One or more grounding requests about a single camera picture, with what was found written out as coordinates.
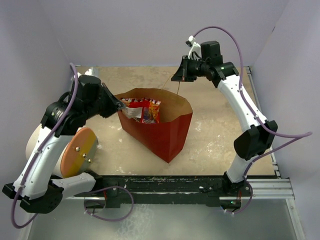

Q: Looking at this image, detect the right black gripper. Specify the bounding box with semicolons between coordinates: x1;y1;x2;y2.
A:
171;55;209;82

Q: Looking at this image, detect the red cookie snack bag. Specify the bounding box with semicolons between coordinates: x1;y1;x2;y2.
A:
120;97;161;124

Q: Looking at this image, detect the red paper bag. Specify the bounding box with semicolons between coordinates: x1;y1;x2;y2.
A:
116;87;193;163

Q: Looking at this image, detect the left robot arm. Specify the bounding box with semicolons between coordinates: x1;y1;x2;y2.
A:
2;75;125;214

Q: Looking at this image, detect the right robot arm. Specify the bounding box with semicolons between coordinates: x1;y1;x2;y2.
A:
171;40;278;196

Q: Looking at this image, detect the white cylinder with orange lid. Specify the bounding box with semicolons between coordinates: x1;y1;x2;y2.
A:
24;122;98;179

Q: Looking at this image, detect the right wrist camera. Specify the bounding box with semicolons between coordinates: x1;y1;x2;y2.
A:
185;35;201;60

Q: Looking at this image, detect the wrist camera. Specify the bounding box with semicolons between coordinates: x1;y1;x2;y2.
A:
185;35;201;60
84;67;100;78

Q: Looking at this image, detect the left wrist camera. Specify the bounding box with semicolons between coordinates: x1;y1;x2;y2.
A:
84;67;100;78

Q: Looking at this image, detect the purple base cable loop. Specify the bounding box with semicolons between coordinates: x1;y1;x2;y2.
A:
83;184;136;222

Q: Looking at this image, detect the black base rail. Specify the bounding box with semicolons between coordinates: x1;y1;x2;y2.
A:
73;174;252;209

